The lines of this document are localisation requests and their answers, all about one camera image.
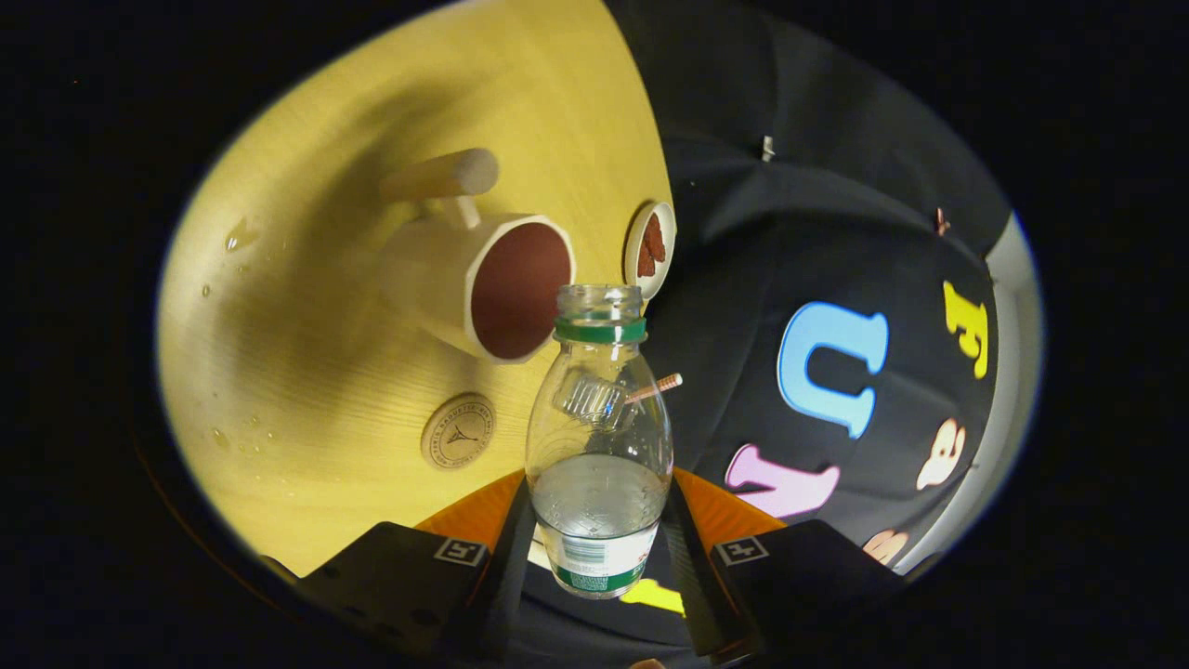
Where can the clear plastic juice bottle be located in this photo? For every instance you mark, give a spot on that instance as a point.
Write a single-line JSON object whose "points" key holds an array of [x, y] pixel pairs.
{"points": [[599, 483]]}

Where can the brown food piece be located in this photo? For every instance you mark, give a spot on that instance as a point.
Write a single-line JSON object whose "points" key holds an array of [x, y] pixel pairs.
{"points": [[646, 263], [656, 240]]}

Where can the red clip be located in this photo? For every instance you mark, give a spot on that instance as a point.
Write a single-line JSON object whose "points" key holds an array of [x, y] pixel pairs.
{"points": [[942, 221]]}

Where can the silver clip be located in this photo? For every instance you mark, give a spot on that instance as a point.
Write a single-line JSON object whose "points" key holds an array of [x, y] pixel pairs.
{"points": [[767, 147]]}

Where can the black backdrop cloth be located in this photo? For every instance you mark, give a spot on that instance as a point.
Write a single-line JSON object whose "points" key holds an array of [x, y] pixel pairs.
{"points": [[743, 232]]}

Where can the white round plate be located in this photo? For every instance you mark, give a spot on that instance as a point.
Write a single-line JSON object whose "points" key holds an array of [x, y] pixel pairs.
{"points": [[669, 228]]}

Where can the wooden table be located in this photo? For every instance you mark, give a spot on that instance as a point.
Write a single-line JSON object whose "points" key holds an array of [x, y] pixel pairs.
{"points": [[307, 372]]}

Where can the striped paper straw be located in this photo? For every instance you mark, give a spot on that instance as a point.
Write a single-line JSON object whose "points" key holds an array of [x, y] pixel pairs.
{"points": [[664, 384]]}

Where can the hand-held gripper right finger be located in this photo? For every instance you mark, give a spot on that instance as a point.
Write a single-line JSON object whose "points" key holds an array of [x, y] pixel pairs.
{"points": [[697, 585]]}

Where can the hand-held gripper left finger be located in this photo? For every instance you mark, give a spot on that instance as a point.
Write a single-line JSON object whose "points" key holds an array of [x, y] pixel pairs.
{"points": [[506, 585]]}

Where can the round cork coaster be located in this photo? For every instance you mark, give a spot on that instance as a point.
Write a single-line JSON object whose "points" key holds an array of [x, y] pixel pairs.
{"points": [[458, 431]]}

